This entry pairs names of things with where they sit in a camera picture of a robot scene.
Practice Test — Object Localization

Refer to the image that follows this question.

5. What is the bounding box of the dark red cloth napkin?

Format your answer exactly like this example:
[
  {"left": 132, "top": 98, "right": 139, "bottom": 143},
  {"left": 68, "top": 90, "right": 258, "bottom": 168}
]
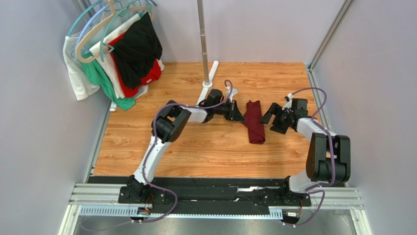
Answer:
[{"left": 243, "top": 100, "right": 266, "bottom": 144}]

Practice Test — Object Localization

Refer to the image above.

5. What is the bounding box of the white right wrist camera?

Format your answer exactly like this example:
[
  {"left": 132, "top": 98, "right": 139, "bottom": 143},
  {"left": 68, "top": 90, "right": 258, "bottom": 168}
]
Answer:
[{"left": 282, "top": 93, "right": 293, "bottom": 110}]

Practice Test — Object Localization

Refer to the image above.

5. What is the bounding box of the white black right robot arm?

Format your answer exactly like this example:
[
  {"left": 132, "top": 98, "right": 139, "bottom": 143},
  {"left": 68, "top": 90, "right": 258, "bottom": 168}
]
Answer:
[{"left": 259, "top": 98, "right": 351, "bottom": 193}]

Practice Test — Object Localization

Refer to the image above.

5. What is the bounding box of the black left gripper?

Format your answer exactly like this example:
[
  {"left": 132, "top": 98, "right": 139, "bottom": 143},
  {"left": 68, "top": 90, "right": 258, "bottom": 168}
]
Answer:
[{"left": 213, "top": 100, "right": 246, "bottom": 122}]

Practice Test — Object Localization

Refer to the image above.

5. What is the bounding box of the white shirt on hanger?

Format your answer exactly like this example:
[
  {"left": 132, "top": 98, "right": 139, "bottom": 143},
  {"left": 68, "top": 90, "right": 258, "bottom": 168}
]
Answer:
[{"left": 63, "top": 14, "right": 164, "bottom": 101}]

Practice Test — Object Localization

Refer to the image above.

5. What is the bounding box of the light blue clothes hanger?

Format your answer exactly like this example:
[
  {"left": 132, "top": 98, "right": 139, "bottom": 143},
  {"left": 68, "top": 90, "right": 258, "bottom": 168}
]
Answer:
[{"left": 70, "top": 0, "right": 109, "bottom": 60}]

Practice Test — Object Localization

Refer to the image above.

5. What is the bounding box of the black shirt on hanger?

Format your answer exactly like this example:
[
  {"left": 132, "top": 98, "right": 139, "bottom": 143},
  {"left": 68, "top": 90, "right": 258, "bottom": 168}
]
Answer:
[{"left": 112, "top": 13, "right": 162, "bottom": 89}]

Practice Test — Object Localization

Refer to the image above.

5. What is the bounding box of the green shirt on hanger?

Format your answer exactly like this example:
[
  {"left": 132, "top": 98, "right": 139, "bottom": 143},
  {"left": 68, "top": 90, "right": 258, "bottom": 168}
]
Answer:
[{"left": 80, "top": 60, "right": 136, "bottom": 111}]

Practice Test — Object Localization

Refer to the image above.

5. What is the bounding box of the aluminium corner post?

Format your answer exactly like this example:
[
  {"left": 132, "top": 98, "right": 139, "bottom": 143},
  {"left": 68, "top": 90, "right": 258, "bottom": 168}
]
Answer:
[{"left": 308, "top": 0, "right": 355, "bottom": 71}]

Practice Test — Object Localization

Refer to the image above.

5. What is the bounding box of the metal pole white base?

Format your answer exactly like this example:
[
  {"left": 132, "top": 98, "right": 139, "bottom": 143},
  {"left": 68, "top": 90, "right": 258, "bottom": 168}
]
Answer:
[{"left": 197, "top": 0, "right": 219, "bottom": 104}]

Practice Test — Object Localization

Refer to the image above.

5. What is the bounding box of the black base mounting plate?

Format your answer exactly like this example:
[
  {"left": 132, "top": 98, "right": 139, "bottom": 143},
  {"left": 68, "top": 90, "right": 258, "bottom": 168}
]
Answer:
[{"left": 88, "top": 176, "right": 346, "bottom": 216}]

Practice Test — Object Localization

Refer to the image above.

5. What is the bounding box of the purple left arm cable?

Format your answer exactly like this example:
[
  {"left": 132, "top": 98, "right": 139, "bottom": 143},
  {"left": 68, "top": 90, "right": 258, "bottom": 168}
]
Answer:
[{"left": 79, "top": 79, "right": 234, "bottom": 232}]

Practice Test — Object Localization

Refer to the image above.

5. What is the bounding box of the beige clothes hanger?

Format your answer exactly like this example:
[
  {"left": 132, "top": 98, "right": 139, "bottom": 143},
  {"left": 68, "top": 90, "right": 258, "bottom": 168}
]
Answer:
[{"left": 76, "top": 0, "right": 156, "bottom": 63}]

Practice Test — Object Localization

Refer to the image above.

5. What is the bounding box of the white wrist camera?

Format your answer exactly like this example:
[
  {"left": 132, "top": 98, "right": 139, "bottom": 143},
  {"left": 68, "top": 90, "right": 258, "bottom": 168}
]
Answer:
[
  {"left": 282, "top": 93, "right": 293, "bottom": 110},
  {"left": 225, "top": 87, "right": 238, "bottom": 102}
]

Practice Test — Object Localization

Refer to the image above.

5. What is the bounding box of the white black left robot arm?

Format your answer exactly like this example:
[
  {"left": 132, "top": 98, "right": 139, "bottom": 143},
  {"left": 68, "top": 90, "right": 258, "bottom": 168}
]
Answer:
[{"left": 120, "top": 87, "right": 245, "bottom": 202}]

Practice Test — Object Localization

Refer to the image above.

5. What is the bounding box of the red shirt on hanger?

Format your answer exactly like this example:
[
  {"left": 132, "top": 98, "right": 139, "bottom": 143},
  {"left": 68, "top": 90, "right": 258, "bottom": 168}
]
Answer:
[{"left": 108, "top": 33, "right": 162, "bottom": 97}]

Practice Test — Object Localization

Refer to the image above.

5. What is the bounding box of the teal clothes hanger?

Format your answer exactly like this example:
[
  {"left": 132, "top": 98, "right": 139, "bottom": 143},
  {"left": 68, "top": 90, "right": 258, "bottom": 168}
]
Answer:
[{"left": 66, "top": 0, "right": 157, "bottom": 63}]

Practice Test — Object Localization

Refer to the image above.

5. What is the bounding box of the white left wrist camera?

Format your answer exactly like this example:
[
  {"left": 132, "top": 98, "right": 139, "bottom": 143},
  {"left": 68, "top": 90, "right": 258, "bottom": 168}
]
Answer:
[{"left": 225, "top": 87, "right": 238, "bottom": 102}]

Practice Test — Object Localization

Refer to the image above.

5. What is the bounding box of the aluminium frame rail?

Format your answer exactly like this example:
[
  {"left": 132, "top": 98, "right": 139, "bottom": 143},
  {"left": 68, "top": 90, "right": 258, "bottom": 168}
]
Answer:
[{"left": 59, "top": 177, "right": 371, "bottom": 235}]

